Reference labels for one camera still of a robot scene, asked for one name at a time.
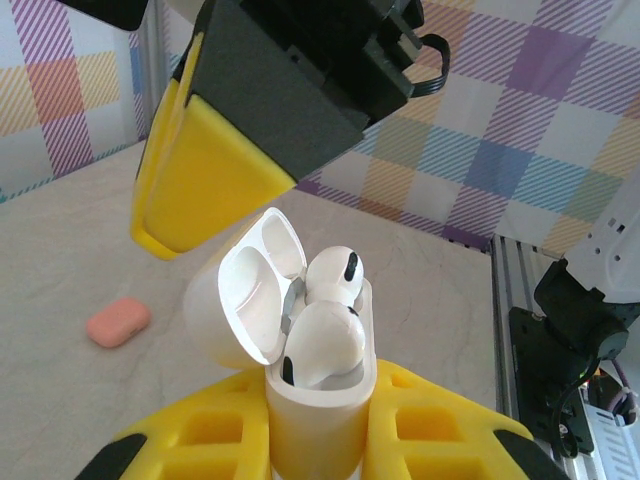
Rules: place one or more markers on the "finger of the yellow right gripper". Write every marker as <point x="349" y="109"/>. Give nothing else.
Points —
<point x="145" y="185"/>
<point x="225" y="175"/>

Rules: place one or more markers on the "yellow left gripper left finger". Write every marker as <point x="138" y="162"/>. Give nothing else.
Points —
<point x="210" y="425"/>

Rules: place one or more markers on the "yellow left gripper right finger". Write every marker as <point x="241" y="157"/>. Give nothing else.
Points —
<point x="425" y="430"/>

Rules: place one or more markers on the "white earbud charging case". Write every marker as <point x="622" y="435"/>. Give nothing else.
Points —
<point x="315" y="435"/>

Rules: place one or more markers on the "pink eraser block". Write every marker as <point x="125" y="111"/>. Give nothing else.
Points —
<point x="117" y="324"/>

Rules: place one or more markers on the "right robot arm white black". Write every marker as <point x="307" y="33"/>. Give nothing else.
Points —
<point x="615" y="250"/>

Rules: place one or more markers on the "aluminium frame corner post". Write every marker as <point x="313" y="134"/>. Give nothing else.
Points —
<point x="150" y="90"/>

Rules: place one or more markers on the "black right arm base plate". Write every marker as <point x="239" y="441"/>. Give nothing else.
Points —
<point x="530" y="380"/>

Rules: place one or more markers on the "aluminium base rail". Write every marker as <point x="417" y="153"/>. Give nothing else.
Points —
<point x="502" y="325"/>

